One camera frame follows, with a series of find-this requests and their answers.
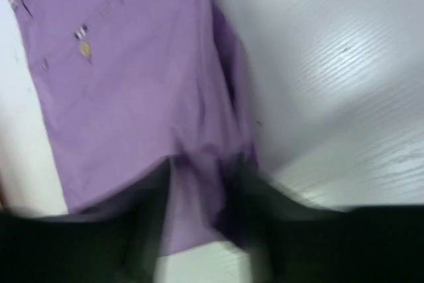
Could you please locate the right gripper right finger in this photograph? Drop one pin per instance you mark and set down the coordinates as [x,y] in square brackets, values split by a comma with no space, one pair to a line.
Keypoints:
[286,240]

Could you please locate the purple shorts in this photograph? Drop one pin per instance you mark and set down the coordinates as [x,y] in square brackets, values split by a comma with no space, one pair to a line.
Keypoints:
[123,84]

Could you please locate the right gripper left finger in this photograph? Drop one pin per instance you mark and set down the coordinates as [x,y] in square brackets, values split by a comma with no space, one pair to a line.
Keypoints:
[115,240]

